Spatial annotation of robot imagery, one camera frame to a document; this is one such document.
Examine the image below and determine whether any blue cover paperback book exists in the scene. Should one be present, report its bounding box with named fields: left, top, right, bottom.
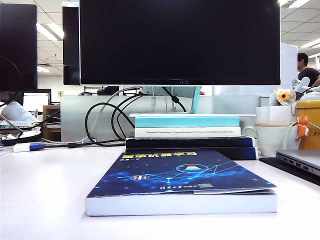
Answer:
left=85, top=149, right=279, bottom=217

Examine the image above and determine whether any teal book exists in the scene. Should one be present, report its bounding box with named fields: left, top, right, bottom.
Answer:
left=134, top=115, right=241, bottom=128

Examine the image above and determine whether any white spine book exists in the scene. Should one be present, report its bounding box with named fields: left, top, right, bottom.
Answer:
left=133, top=126, right=243, bottom=139

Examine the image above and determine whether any thin dark navy book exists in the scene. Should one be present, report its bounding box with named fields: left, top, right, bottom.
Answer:
left=125, top=136, right=256, bottom=149

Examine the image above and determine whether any thick dark navy book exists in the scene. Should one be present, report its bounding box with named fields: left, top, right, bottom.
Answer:
left=125, top=146, right=259, bottom=161

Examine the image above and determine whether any black AOC monitor teal stand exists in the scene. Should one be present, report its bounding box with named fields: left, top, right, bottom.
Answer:
left=78, top=0, right=282, bottom=118

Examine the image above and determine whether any stack of books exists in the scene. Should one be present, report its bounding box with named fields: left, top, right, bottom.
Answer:
left=59, top=94, right=262, bottom=143

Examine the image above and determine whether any brown wooden cabinet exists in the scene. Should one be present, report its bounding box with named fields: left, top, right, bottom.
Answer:
left=41, top=104, right=62, bottom=141

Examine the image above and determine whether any white square box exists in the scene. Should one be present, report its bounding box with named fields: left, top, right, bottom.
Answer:
left=255, top=105, right=298, bottom=124

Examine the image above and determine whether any round wooden mug lid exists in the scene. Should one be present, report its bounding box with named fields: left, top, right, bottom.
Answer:
left=254, top=121, right=299, bottom=127

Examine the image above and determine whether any white ceramic mug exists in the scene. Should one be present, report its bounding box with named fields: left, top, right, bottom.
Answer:
left=253, top=124, right=301, bottom=158

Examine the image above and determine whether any black background monitor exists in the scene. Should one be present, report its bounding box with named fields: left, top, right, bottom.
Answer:
left=61, top=5, right=81, bottom=86

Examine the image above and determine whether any blue VGA connector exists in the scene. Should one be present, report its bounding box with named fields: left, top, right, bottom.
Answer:
left=29, top=141, right=47, bottom=152

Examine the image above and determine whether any crochet sunflower doll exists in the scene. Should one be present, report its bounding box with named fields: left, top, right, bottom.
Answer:
left=268, top=87, right=298, bottom=107

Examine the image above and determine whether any white partition board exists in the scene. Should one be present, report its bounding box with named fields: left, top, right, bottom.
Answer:
left=279, top=42, right=300, bottom=87

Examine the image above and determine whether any white blue marker pen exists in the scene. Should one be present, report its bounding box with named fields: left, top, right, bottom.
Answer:
left=12, top=143, right=32, bottom=153

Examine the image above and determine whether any white lotion tube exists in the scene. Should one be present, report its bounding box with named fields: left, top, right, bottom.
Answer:
left=0, top=100, right=39, bottom=124

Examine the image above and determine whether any white round toy figure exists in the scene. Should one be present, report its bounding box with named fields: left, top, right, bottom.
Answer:
left=291, top=76, right=311, bottom=93

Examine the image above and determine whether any silver Dell laptop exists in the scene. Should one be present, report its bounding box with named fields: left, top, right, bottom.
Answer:
left=275, top=148, right=320, bottom=177

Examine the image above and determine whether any yellow metal tin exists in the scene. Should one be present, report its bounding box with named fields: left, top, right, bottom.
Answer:
left=295, top=99, right=320, bottom=151

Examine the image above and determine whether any person in black shirt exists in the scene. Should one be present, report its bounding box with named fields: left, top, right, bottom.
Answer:
left=296, top=52, right=320, bottom=88

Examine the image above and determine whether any black side monitor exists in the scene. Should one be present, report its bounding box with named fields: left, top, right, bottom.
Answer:
left=0, top=3, right=39, bottom=93

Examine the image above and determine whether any thick black monitor cable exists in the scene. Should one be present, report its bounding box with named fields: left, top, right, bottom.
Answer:
left=161, top=86, right=188, bottom=113

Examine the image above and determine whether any grey monitor cable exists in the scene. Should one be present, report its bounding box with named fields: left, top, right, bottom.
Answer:
left=41, top=85, right=142, bottom=145

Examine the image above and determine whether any looped black cable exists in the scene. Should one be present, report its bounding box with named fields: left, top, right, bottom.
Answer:
left=41, top=92, right=146, bottom=149

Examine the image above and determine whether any orange fox cable holder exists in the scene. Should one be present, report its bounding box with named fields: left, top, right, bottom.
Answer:
left=296, top=114, right=310, bottom=140

